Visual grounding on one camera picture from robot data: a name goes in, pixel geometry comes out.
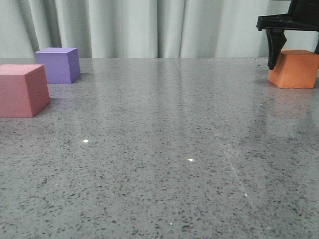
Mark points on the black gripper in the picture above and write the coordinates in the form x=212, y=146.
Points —
x=303, y=15

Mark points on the orange foam cube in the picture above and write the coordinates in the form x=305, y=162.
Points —
x=295, y=69

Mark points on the grey-green pleated curtain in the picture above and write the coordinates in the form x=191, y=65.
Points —
x=136, y=28

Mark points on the purple foam cube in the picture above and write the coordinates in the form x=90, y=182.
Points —
x=61, y=64

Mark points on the pink foam cube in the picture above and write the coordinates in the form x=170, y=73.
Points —
x=23, y=90

